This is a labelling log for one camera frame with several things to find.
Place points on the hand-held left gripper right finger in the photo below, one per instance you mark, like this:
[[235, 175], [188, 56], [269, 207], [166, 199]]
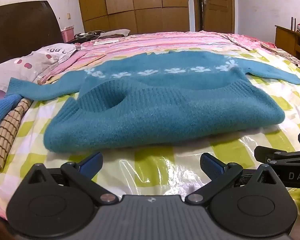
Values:
[[211, 165]]

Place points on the grey cushion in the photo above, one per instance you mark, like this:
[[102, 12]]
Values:
[[116, 32]]

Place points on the grey pillow with red print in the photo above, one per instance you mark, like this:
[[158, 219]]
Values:
[[27, 62]]

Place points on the steel thermos bottle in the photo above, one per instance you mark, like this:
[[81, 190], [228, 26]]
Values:
[[293, 24]]

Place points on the brown checked cloth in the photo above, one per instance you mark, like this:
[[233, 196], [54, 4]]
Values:
[[7, 135]]

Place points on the teal knitted flower-pattern sweater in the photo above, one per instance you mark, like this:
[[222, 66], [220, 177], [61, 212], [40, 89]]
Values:
[[152, 110]]

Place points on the wooden wardrobe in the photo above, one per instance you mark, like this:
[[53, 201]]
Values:
[[132, 2]]

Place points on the dark wooden headboard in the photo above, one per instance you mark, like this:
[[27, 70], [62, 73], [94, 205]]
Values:
[[22, 30]]

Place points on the wooden desk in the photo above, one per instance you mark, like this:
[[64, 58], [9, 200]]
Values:
[[285, 38]]

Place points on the dark nightstand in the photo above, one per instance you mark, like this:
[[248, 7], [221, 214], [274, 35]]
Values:
[[85, 37]]

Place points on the wall socket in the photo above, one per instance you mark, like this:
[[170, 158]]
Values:
[[68, 16]]

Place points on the folded patterned newspaper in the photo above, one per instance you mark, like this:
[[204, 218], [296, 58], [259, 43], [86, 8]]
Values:
[[287, 55]]

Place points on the pink storage basket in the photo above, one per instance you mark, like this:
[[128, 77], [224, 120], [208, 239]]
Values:
[[68, 35]]

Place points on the wooden door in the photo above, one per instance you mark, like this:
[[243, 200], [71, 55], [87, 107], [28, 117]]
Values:
[[217, 10]]

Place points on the white paper booklet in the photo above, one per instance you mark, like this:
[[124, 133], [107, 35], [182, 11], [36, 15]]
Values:
[[106, 41]]

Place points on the pink striped bedsheet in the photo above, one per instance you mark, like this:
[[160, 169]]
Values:
[[152, 42]]

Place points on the blue knitted garment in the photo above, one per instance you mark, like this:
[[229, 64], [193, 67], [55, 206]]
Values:
[[1, 110]]

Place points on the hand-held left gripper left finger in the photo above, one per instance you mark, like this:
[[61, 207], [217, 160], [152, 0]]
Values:
[[91, 163]]

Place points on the pink folded blanket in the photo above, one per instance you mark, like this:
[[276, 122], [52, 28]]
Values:
[[75, 60]]

